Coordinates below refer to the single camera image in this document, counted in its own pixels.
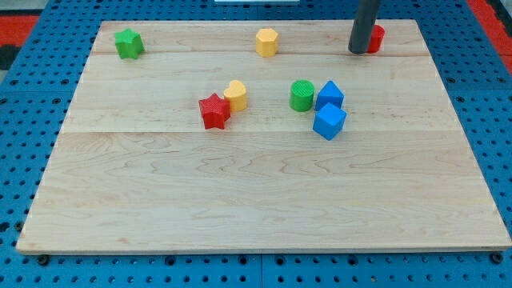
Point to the blue triangle block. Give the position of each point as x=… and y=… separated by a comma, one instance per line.
x=330, y=93

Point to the green cylinder block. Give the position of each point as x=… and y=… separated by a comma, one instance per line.
x=301, y=95

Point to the yellow heart block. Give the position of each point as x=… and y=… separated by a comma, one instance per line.
x=236, y=95

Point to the light wooden board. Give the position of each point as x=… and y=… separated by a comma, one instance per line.
x=134, y=171

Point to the red cylinder block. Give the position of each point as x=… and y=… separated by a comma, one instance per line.
x=376, y=38

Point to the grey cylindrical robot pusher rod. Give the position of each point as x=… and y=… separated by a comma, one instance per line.
x=363, y=26

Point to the blue cube block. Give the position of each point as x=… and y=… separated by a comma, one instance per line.
x=329, y=121

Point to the green star block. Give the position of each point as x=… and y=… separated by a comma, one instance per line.
x=128, y=44

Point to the yellow hexagon block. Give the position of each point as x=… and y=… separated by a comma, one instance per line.
x=267, y=42

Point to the red star block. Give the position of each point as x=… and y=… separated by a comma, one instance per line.
x=215, y=111

